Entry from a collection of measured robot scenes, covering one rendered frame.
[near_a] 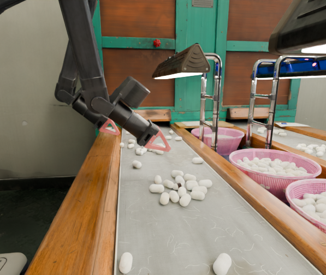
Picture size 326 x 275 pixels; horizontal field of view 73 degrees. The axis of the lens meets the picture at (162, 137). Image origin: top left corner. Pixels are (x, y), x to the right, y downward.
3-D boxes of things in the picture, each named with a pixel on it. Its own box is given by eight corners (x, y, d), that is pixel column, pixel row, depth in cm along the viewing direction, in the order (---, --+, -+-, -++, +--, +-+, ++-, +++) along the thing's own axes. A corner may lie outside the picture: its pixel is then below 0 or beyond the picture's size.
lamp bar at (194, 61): (181, 72, 56) (181, 42, 54) (152, 78, 115) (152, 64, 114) (211, 72, 57) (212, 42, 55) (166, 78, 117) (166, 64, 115)
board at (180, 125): (179, 128, 125) (179, 126, 124) (173, 124, 139) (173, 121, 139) (233, 126, 130) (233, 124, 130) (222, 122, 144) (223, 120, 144)
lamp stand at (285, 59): (266, 167, 91) (279, 53, 81) (241, 152, 110) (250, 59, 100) (306, 164, 94) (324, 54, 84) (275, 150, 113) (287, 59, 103)
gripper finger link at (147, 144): (173, 137, 70) (150, 119, 67) (178, 143, 63) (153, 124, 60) (160, 153, 70) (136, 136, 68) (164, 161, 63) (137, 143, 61)
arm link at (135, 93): (86, 94, 59) (87, 106, 52) (111, 59, 57) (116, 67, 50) (121, 116, 66) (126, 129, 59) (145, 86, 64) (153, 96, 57)
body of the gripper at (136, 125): (153, 122, 68) (134, 107, 66) (157, 129, 58) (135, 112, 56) (140, 138, 68) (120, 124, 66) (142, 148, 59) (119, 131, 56)
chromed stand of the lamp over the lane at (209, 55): (172, 173, 85) (173, 50, 74) (163, 156, 104) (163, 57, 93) (218, 170, 88) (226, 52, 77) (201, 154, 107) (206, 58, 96)
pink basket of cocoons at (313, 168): (283, 219, 56) (289, 185, 54) (211, 180, 78) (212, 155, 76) (332, 193, 69) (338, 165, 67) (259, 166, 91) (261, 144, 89)
